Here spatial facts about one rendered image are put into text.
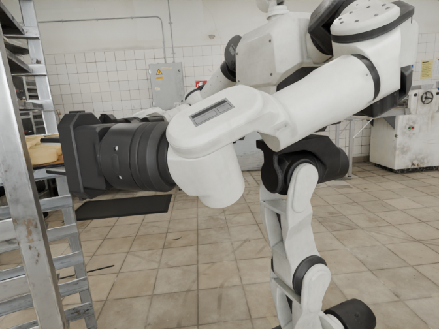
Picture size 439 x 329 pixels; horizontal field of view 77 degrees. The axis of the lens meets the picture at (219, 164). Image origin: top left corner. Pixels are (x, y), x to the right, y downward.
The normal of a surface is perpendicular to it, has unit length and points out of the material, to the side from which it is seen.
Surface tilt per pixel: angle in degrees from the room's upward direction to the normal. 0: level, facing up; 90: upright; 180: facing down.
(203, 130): 37
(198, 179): 127
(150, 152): 79
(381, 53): 65
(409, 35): 114
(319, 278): 90
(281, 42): 86
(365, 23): 71
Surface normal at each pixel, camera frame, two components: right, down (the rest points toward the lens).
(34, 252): 0.43, 0.17
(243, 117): 0.11, -0.03
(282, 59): -0.34, 0.15
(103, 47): 0.08, 0.21
